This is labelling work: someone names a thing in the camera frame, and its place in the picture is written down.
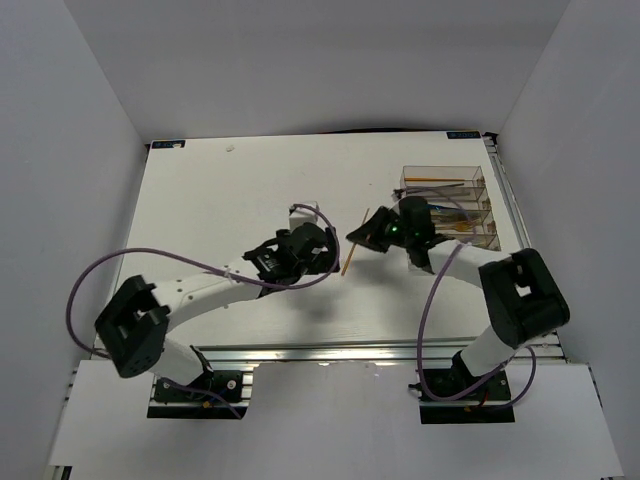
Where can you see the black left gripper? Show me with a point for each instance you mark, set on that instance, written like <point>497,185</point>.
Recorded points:
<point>324,258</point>

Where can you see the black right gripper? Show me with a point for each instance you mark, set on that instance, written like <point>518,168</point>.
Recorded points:
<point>370,233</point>

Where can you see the orange chopstick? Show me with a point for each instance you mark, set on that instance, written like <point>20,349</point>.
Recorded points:
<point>351,252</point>
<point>433,180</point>

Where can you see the black knife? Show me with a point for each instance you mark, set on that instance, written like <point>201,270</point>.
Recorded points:
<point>434,188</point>

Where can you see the gold fork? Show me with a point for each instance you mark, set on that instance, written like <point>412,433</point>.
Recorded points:
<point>457,227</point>

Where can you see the blue iridescent knife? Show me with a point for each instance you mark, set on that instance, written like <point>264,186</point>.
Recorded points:
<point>441,208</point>

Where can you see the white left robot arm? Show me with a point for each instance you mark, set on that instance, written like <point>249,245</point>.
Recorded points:
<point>135,324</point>

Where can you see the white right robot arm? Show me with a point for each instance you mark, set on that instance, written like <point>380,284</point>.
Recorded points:
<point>522,299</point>

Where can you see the clear compartment organizer tray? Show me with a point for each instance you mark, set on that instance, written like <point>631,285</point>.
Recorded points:
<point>473,201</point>

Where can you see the blue label sticker right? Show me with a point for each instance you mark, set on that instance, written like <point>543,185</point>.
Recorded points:
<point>463,135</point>

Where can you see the blue label sticker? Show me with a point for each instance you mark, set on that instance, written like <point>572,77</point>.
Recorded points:
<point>463,135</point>
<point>168,144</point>

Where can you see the blue label sticker left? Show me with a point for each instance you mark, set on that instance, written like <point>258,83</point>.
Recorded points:
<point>168,144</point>

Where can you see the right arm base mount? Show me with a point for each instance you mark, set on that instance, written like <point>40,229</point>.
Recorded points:
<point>487,404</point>

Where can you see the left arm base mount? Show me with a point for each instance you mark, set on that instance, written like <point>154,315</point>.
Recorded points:
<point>217,394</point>

